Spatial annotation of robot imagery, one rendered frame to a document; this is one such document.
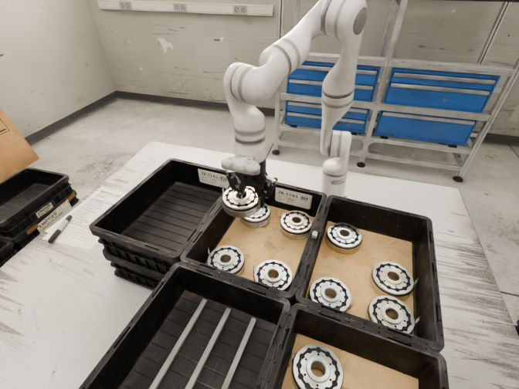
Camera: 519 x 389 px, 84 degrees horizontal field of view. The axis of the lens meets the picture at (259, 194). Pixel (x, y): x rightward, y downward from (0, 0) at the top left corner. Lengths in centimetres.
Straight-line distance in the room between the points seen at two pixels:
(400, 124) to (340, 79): 192
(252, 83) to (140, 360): 63
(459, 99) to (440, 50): 87
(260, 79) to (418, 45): 294
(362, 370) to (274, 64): 66
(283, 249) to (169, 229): 38
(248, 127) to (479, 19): 305
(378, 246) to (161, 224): 70
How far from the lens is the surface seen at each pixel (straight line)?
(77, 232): 130
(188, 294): 82
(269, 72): 59
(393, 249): 97
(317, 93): 263
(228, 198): 78
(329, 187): 112
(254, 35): 353
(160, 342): 77
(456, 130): 285
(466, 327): 107
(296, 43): 67
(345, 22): 77
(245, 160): 64
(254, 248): 88
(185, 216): 102
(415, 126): 276
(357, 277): 87
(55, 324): 107
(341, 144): 102
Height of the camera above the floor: 151
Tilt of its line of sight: 39 degrees down
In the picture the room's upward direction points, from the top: straight up
